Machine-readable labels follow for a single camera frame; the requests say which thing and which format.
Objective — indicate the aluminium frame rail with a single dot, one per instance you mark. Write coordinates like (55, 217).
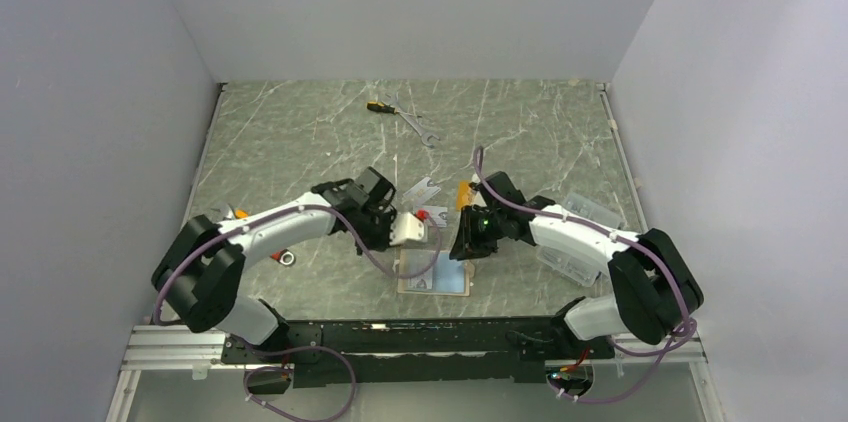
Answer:
(177, 348)

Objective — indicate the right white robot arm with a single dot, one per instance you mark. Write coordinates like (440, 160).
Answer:
(654, 293)

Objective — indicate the black yellow screwdriver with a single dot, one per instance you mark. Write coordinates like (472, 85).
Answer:
(379, 107)

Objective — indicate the clear plastic screw box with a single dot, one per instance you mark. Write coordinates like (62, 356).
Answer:
(579, 267)

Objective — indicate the white printed credit card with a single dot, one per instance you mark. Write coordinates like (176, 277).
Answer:
(421, 192)

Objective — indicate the silver credit card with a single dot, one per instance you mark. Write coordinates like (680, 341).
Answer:
(435, 215)

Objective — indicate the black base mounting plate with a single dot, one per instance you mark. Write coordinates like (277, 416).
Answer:
(421, 350)

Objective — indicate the red adjustable wrench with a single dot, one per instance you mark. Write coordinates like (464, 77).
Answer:
(284, 257)

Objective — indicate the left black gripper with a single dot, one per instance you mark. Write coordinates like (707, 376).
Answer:
(382, 243)

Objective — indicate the orange credit card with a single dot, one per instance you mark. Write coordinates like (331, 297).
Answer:
(466, 194)

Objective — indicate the blue credit card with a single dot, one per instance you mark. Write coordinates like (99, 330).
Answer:
(450, 278)

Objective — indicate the beige leather card holder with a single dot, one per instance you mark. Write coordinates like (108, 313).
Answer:
(444, 255)

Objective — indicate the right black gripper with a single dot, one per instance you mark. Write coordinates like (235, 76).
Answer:
(467, 244)

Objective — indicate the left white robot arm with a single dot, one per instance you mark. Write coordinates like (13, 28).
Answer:
(200, 274)

